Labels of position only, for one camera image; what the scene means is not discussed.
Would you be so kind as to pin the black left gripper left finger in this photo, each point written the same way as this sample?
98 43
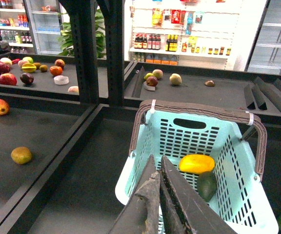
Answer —
141 213

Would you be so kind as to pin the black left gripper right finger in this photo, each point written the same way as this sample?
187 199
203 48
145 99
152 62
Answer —
183 210

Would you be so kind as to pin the dark green avocado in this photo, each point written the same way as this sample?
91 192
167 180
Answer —
206 185

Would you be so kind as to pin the yellow mango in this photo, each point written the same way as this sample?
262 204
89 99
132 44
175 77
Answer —
196 164

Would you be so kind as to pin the light blue plastic basket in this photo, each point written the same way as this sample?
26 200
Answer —
239 200

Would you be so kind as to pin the brown basket handle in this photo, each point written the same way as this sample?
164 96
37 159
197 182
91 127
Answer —
248 118

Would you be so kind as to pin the brown fruit on tray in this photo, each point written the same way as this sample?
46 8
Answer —
209 83

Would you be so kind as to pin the beige round pear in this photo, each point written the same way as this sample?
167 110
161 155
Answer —
175 79

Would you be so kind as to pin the dark red fruit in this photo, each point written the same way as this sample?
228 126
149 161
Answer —
152 81

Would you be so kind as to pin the green brown kiwi fruit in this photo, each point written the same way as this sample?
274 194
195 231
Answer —
21 155

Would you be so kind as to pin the black triangular divider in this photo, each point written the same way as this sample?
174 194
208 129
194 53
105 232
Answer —
254 98

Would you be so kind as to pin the white round container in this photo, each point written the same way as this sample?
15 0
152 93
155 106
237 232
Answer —
61 80

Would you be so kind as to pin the orange tangerine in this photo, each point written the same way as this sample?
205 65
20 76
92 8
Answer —
56 70

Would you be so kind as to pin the white sauce bottle shelf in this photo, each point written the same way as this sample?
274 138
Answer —
199 33

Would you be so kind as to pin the dark purple plum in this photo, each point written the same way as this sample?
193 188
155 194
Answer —
27 78

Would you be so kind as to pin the yellow star fruit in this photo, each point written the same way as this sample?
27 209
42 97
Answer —
28 68

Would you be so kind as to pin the green potted plant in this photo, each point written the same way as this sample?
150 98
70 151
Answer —
66 40

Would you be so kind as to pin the red apple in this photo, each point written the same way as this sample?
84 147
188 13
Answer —
8 79

